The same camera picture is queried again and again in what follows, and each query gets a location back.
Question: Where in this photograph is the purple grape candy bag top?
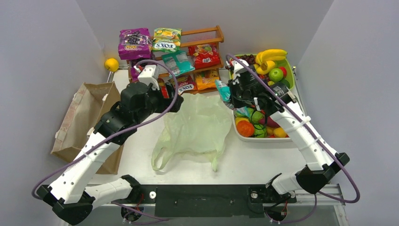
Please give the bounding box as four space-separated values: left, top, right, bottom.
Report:
118 28 152 60

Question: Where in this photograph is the light green toy cabbage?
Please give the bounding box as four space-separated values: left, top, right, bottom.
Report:
249 111 264 124

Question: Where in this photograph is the white vegetable basket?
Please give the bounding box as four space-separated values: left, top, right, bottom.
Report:
231 91 308 143

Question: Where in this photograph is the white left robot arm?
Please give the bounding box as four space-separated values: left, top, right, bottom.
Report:
36 82 184 226

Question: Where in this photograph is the red candy bag bottom shelf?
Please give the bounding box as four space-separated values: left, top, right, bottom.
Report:
157 78 169 98

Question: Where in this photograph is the dark red grape bunch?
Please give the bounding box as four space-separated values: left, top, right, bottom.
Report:
239 55 255 65

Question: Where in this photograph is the orange candy bag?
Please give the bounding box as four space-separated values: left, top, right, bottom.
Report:
194 69 220 91

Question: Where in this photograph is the teal white snack packet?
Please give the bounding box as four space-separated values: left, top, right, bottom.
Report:
161 50 195 77

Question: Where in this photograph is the purple candy bag middle shelf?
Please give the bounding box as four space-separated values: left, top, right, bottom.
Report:
129 57 145 82

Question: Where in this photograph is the yellow banana bunch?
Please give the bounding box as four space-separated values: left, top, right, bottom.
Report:
254 49 287 75

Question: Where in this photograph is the green apple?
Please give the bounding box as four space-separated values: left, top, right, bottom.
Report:
268 68 284 82

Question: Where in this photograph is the teal Fox's mint candy bag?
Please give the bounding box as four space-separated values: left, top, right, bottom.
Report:
215 80 249 117

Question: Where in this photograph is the wooden snack shelf rack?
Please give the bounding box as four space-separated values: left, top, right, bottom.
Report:
126 24 224 96

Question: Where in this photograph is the red candy bag shelf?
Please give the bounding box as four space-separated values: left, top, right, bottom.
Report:
188 43 220 69
157 78 169 98

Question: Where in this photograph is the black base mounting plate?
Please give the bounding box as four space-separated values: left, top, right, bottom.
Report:
122 184 297 218

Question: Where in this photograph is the red Fox's candy bag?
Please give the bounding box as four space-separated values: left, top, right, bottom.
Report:
177 74 198 95

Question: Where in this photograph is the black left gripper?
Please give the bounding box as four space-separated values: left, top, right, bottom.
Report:
135 82 183 125

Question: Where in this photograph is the green Fox's candy bag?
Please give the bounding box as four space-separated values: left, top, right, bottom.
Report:
152 27 182 53

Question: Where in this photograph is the brown paper bag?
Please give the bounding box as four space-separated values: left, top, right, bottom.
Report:
51 82 120 162

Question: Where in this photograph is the green fruit basket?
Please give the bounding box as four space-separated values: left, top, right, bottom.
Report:
235 54 295 89

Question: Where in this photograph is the red candy bag middle shelf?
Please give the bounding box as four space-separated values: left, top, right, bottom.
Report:
188 43 220 69

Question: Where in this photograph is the orange toy pumpkin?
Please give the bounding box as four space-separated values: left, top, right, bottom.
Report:
236 120 255 137

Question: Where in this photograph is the pale green plastic grocery bag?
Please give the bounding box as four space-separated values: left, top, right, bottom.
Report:
151 94 232 172

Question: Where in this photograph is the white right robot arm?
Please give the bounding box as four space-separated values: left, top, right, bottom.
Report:
227 69 350 202

